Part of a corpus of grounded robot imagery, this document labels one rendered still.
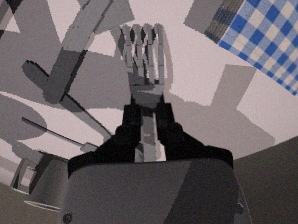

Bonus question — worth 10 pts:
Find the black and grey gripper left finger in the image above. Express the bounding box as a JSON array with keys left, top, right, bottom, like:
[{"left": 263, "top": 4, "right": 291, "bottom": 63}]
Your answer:
[{"left": 67, "top": 93, "right": 141, "bottom": 179}]

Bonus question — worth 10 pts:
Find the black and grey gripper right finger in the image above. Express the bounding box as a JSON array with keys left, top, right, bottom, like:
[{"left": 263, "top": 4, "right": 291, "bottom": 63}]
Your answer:
[{"left": 155, "top": 95, "right": 233, "bottom": 169}]

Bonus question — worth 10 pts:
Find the silver fork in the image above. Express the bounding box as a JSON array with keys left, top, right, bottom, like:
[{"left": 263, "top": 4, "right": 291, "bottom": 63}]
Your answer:
[{"left": 125, "top": 25, "right": 164, "bottom": 162}]

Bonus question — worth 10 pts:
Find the blue and white checkered towel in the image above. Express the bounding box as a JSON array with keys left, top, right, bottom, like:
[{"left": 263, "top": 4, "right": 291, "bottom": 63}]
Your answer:
[{"left": 204, "top": 0, "right": 298, "bottom": 96}]

